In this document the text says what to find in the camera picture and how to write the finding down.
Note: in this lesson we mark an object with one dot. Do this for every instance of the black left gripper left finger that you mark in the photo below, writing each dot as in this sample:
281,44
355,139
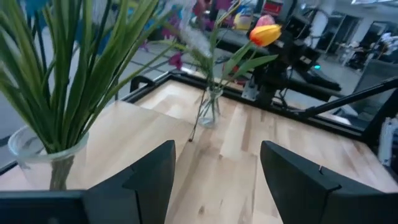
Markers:
124,202

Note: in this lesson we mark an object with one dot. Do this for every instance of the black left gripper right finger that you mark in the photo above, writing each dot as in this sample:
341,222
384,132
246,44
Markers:
311,199

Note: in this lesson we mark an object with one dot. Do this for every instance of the tall clear glass vase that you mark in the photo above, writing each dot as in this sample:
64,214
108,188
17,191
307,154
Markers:
34,161

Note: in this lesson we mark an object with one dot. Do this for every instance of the purple artificial flower bunch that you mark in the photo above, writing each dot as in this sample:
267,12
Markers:
176,60

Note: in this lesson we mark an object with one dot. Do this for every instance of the orange yellow artificial tulip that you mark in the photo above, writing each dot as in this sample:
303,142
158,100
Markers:
265,35

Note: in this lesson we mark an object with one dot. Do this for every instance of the blue artificial flower bunch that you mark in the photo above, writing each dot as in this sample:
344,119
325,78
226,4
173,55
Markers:
34,4

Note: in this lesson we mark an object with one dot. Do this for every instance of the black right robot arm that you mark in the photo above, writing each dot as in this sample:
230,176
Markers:
292,53

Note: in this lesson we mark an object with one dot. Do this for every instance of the light wooden shelf board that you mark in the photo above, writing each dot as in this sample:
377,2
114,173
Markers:
130,133

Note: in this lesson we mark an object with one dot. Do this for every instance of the silver aluminium extrusion bar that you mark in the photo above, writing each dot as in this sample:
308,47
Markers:
387,140

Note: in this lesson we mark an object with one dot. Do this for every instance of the small clear glass flask vase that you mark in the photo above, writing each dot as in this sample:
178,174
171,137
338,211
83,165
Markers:
211,115

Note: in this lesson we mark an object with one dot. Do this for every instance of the black metal table frame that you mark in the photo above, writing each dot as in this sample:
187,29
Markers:
342,100

